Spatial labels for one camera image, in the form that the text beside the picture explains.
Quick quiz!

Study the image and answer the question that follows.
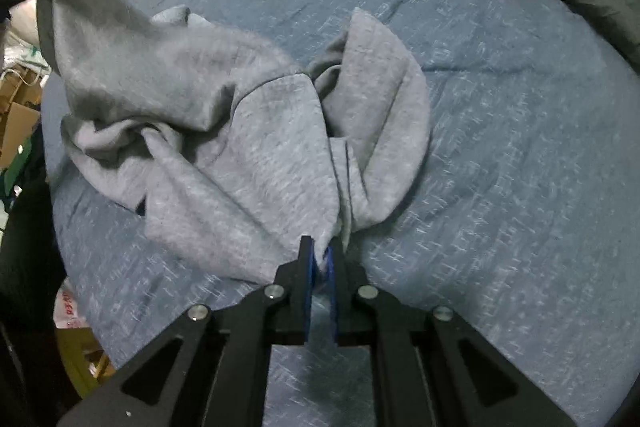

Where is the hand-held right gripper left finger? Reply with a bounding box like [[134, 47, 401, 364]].
[[57, 235, 316, 427]]

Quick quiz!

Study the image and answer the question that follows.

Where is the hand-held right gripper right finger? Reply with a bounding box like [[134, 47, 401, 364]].
[[326, 239, 576, 427]]

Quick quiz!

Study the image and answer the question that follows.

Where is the grey knit sweater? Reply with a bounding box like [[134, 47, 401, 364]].
[[37, 0, 432, 286]]

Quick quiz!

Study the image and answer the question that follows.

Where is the white plastic bag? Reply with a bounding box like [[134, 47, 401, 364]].
[[0, 46, 52, 88]]

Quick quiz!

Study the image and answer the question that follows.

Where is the cardboard box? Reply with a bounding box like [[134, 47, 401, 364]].
[[0, 101, 42, 171]]

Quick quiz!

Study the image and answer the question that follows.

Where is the blue patterned bed sheet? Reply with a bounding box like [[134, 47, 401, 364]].
[[40, 0, 640, 427]]

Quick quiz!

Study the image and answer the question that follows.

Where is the red printed plastic bag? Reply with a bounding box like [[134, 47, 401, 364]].
[[52, 278, 102, 334]]

